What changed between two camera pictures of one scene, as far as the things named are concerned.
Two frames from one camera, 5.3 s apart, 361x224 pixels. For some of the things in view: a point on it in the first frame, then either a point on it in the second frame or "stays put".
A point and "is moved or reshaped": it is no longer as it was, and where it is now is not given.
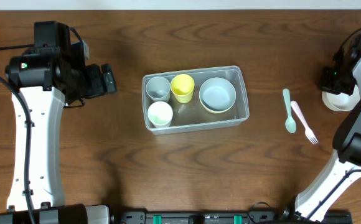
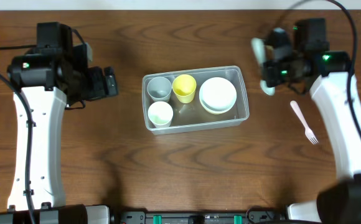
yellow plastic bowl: [215, 111] stays put
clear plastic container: [193, 99] stays put
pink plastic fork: [309, 132] stays put
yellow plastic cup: [182, 86] stays put
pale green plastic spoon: [290, 123] -> [258, 45]
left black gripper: [107, 78] stays put
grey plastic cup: [158, 88] stays put
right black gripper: [328, 81] -> [267, 73]
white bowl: [342, 102] is moved or reshaped
